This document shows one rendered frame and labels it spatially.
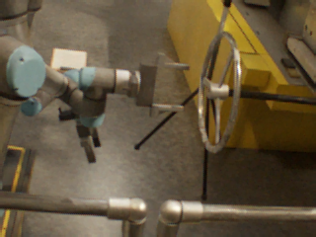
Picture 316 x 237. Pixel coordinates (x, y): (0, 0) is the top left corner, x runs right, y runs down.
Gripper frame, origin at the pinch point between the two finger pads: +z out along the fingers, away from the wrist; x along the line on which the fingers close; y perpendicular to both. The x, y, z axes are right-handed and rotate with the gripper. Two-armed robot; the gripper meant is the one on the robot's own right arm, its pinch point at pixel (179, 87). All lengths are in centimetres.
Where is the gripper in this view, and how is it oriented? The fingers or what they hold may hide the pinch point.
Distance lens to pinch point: 177.5
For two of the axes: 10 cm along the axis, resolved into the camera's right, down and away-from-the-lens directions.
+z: 9.7, 0.8, 2.2
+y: -1.9, -2.7, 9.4
